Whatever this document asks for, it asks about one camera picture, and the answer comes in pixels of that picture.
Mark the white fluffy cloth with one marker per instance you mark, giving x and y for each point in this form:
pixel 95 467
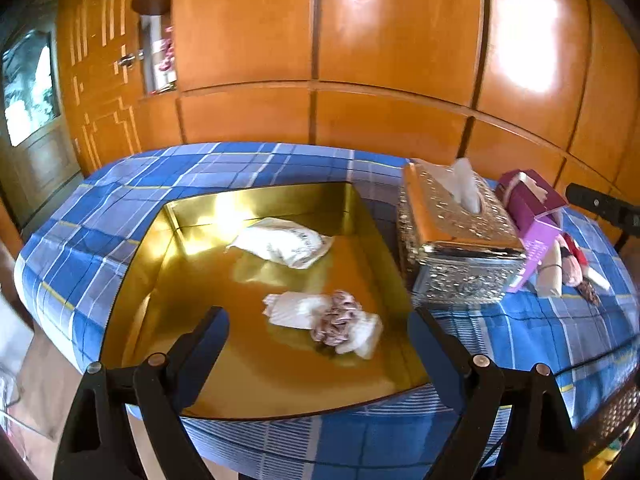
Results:
pixel 367 335

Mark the gold metal tray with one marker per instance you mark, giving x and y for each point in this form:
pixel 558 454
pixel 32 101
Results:
pixel 210 260

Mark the white tissue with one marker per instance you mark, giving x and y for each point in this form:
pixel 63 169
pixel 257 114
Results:
pixel 465 182

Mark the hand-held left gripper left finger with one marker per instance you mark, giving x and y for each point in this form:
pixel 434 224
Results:
pixel 207 340

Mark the silver embossed tissue box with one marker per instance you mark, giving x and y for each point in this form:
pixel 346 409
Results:
pixel 450 240

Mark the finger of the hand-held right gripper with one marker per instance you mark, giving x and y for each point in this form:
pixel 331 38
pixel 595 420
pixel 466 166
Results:
pixel 600 205

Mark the pink flower decoration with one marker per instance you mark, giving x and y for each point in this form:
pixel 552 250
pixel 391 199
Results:
pixel 166 55

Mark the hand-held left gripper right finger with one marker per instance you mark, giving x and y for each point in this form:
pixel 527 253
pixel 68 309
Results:
pixel 430 345

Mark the blue plaid bed sheet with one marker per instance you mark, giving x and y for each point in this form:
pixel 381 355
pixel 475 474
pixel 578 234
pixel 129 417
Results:
pixel 125 185

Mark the brown satin scrunchie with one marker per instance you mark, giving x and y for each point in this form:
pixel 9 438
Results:
pixel 591 294

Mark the wooden door with glass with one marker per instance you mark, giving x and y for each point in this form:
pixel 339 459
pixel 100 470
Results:
pixel 30 110

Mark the pink fluffy sock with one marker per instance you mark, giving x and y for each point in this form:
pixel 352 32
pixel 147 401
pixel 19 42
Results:
pixel 575 272

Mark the red fluffy sock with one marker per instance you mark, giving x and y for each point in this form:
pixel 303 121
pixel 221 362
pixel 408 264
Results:
pixel 575 250

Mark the white sponge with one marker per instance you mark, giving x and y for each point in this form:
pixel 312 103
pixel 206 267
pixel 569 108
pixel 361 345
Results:
pixel 550 275

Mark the pink floral scrunchie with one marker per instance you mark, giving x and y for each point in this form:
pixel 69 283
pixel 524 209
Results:
pixel 340 317

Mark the purple tissue carton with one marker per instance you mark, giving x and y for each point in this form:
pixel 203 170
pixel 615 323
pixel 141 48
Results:
pixel 530 210

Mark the white folded cloth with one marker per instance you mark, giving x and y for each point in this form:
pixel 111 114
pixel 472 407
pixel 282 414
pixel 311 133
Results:
pixel 292 310

